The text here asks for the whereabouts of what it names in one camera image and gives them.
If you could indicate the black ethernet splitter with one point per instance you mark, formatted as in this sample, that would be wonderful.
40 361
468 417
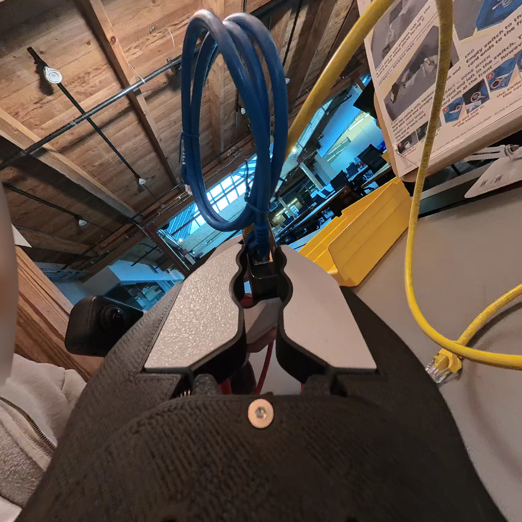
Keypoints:
265 281

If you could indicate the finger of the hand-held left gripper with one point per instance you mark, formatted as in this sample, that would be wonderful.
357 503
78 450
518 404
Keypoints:
263 320

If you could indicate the instruction sheet board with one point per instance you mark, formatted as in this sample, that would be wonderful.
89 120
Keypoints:
449 73

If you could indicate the white stand base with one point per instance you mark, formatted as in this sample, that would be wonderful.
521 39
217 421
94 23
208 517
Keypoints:
497 179

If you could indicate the person's grey hoodie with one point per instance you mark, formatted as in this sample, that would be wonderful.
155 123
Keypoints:
33 424

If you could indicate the yellow plastic bin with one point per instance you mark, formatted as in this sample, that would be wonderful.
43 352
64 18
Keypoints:
367 236

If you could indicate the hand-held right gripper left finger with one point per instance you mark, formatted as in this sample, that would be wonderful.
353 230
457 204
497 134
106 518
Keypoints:
196 322

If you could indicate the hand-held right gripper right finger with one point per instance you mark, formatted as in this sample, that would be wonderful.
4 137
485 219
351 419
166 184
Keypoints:
326 322

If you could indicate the wooden door panel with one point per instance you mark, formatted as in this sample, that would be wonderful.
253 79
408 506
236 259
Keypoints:
45 318

